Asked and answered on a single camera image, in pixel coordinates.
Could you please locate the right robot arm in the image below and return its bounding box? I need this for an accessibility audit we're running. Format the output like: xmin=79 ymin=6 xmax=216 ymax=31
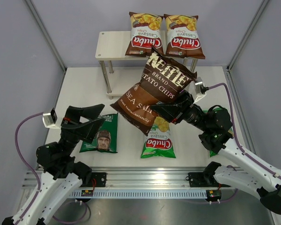
xmin=150 ymin=91 xmax=281 ymax=215

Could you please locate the white two-tier wooden shelf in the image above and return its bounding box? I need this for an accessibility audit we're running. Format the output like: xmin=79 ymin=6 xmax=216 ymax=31
xmin=95 ymin=30 xmax=202 ymax=101

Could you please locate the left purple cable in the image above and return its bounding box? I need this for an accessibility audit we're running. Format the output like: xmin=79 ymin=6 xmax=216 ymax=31
xmin=15 ymin=112 xmax=92 ymax=223

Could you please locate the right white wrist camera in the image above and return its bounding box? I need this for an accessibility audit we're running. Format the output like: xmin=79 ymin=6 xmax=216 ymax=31
xmin=190 ymin=77 xmax=206 ymax=103

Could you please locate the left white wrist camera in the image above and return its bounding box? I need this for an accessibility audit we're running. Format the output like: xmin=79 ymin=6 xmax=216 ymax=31
xmin=42 ymin=108 xmax=61 ymax=129

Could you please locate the green Kettle hand cooked bag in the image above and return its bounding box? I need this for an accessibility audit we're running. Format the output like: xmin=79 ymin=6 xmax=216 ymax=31
xmin=79 ymin=113 xmax=118 ymax=154

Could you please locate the brown Kettle sea salt bag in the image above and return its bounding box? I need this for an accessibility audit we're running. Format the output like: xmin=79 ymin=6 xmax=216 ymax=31
xmin=110 ymin=47 xmax=197 ymax=135

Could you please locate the brown Chuba cassava bag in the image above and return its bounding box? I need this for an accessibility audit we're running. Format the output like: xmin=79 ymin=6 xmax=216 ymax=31
xmin=164 ymin=14 xmax=206 ymax=60
xmin=125 ymin=12 xmax=163 ymax=57

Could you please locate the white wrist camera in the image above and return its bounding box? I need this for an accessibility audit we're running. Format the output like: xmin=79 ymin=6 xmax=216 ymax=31
xmin=42 ymin=108 xmax=61 ymax=129
xmin=190 ymin=77 xmax=206 ymax=103

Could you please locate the green Chuba cassava bag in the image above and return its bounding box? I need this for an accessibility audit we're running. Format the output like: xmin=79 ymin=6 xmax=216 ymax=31
xmin=140 ymin=117 xmax=176 ymax=158

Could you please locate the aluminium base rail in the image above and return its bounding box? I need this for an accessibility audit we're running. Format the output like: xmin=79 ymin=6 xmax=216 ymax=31
xmin=22 ymin=166 xmax=276 ymax=188

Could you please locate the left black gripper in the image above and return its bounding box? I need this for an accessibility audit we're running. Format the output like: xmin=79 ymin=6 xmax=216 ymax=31
xmin=59 ymin=104 xmax=106 ymax=157

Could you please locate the green white Chuba bag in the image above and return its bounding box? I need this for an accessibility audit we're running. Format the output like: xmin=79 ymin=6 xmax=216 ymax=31
xmin=207 ymin=105 xmax=234 ymax=157

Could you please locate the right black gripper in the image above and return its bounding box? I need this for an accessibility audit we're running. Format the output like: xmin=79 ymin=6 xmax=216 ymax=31
xmin=151 ymin=90 xmax=210 ymax=132

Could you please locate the white slotted cable duct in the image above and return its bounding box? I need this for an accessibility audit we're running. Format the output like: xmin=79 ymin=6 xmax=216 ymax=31
xmin=69 ymin=189 xmax=222 ymax=199

